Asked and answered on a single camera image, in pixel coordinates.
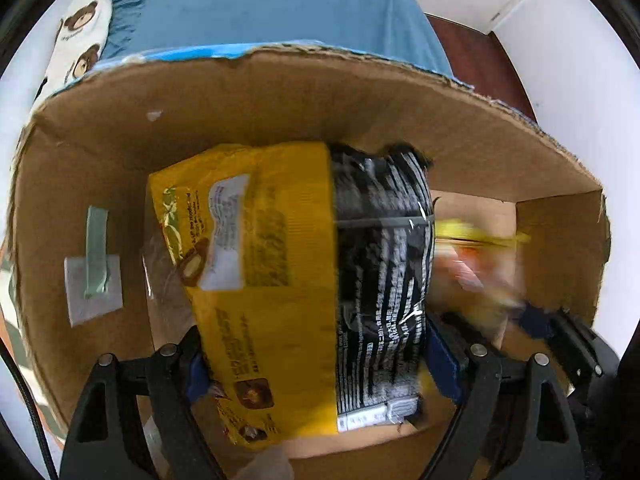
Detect yellow black snack bag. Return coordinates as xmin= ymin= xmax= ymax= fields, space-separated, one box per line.
xmin=148 ymin=142 xmax=434 ymax=448

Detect cardboard milk box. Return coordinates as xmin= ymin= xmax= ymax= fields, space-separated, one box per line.
xmin=9 ymin=44 xmax=610 ymax=479

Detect yellow cracker bag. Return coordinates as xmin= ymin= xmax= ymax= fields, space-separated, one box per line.
xmin=427 ymin=219 xmax=529 ymax=348

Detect black cable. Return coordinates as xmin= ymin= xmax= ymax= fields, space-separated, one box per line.
xmin=0 ymin=339 xmax=59 ymax=480

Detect bear print bolster pillow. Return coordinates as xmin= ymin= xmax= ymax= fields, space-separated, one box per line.
xmin=32 ymin=0 xmax=112 ymax=112

